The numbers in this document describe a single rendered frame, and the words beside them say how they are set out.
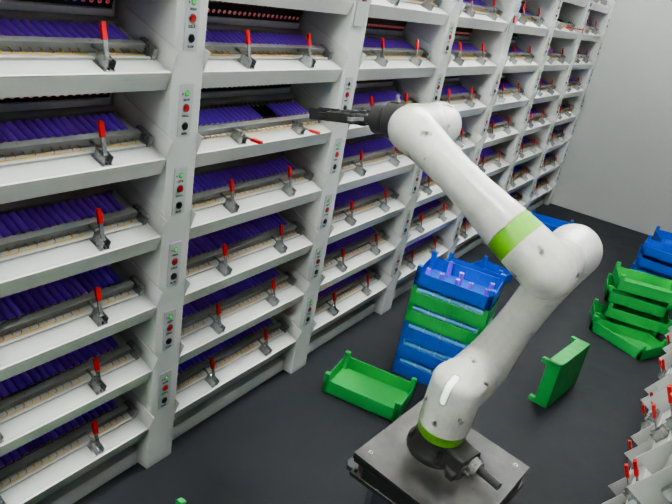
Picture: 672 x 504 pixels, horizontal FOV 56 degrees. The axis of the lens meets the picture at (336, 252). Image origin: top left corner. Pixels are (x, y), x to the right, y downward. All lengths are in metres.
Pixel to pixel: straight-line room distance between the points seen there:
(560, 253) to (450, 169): 0.28
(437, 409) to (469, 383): 0.10
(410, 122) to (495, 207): 0.26
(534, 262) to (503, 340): 0.35
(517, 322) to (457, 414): 0.26
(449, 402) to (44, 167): 1.02
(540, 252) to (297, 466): 1.11
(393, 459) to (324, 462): 0.51
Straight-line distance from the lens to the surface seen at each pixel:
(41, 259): 1.45
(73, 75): 1.34
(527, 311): 1.56
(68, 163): 1.42
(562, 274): 1.32
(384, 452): 1.65
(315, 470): 2.07
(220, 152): 1.67
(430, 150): 1.38
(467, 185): 1.35
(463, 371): 1.56
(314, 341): 2.59
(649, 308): 3.48
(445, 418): 1.56
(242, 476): 2.02
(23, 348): 1.53
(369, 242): 2.71
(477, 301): 2.35
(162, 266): 1.65
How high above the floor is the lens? 1.40
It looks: 23 degrees down
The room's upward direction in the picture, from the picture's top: 11 degrees clockwise
